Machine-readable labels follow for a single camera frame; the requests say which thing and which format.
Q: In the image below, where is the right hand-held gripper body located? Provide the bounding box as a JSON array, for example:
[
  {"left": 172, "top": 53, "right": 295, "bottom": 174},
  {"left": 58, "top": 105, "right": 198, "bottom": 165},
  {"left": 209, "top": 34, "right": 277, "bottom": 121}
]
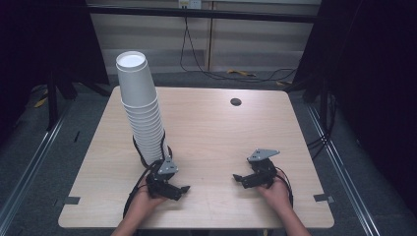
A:
[{"left": 247, "top": 148, "right": 280, "bottom": 190}]

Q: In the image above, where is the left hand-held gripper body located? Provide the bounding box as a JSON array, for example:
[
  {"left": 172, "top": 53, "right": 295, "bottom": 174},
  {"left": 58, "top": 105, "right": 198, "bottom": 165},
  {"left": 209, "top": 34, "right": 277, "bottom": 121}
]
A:
[{"left": 146, "top": 156, "right": 182, "bottom": 199}]

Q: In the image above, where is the black cup holder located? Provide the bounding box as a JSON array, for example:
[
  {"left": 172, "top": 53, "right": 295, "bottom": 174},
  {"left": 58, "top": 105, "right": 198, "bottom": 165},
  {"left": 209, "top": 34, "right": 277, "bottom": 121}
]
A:
[{"left": 132, "top": 130, "right": 174, "bottom": 169}]

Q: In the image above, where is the stack of white cups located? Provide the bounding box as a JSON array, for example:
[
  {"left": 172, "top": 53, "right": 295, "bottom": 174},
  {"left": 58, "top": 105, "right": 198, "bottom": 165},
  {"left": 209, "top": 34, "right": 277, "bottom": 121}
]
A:
[{"left": 115, "top": 50, "right": 171, "bottom": 166}]

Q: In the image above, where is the person's left hand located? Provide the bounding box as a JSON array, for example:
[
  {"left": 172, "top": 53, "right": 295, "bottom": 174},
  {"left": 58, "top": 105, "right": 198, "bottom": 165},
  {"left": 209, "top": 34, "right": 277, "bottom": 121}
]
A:
[{"left": 131, "top": 183, "right": 168, "bottom": 215}]

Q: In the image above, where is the person's right hand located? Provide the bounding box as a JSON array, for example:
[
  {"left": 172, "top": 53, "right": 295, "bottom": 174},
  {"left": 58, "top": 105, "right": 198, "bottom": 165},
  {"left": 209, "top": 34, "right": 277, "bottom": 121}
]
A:
[{"left": 257, "top": 178, "right": 293, "bottom": 212}]

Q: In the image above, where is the yellow scrap on floor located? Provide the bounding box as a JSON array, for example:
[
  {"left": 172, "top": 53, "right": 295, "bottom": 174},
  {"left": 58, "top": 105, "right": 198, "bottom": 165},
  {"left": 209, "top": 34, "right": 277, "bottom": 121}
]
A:
[{"left": 226, "top": 68, "right": 258, "bottom": 79}]

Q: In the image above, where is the black metal stand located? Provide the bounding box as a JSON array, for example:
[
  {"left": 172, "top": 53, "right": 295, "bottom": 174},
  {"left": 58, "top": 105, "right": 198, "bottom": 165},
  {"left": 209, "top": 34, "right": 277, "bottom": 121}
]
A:
[{"left": 44, "top": 71, "right": 79, "bottom": 133}]

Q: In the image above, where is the black curtain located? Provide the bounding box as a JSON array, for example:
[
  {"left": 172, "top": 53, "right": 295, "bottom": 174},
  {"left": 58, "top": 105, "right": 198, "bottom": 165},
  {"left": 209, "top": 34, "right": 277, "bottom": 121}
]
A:
[
  {"left": 292, "top": 0, "right": 417, "bottom": 218},
  {"left": 0, "top": 0, "right": 111, "bottom": 147}
]

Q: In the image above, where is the yellow tape piece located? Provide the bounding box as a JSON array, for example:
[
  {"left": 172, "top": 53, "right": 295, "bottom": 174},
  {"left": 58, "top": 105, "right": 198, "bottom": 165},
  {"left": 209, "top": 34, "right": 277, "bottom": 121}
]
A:
[{"left": 33, "top": 95, "right": 49, "bottom": 109}]

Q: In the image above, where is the black horizontal bar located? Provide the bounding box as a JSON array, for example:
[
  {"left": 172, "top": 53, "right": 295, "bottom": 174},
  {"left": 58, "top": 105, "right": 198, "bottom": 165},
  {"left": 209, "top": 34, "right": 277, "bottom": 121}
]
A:
[{"left": 86, "top": 4, "right": 320, "bottom": 25}]

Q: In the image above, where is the black cable bundle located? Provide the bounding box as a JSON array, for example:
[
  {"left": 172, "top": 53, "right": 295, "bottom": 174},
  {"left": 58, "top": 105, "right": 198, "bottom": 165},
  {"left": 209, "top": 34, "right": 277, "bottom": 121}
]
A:
[{"left": 306, "top": 92, "right": 339, "bottom": 161}]

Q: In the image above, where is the metal floor rail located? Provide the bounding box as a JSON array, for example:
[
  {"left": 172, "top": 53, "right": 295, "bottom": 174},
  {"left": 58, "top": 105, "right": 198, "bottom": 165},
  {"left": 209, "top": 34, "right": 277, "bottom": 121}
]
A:
[
  {"left": 305, "top": 103, "right": 382, "bottom": 236},
  {"left": 0, "top": 107, "right": 68, "bottom": 227}
]

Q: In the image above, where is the black hanging power cable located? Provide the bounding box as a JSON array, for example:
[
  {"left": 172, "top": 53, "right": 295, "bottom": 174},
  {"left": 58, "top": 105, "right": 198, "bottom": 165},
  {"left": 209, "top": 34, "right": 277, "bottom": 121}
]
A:
[{"left": 179, "top": 8, "right": 298, "bottom": 84}]

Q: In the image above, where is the white wall socket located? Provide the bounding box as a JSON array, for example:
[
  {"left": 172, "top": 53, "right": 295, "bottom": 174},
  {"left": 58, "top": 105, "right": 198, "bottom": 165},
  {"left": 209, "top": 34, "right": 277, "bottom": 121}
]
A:
[{"left": 178, "top": 0, "right": 203, "bottom": 10}]

